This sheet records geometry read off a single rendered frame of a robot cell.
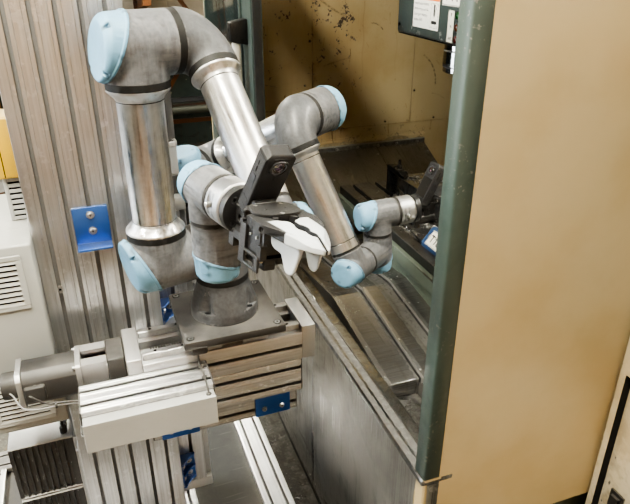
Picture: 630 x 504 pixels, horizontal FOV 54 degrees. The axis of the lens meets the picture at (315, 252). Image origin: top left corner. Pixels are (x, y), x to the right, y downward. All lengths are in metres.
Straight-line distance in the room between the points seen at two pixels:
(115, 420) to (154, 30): 0.73
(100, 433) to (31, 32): 0.78
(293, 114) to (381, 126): 1.80
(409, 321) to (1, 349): 1.13
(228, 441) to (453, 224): 1.48
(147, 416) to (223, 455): 0.97
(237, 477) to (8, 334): 0.99
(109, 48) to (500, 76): 0.62
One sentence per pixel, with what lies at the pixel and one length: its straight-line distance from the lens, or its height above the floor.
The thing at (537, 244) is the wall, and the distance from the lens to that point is 1.16.
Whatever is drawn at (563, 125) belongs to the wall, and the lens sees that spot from 1.10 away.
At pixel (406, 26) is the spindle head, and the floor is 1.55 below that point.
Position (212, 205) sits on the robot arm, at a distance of 0.91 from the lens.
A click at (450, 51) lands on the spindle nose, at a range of 2.16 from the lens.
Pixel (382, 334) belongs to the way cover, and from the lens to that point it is 1.92.
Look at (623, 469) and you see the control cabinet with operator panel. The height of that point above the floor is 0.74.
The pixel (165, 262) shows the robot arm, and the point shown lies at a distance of 1.25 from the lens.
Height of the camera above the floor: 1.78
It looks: 26 degrees down
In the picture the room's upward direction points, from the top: straight up
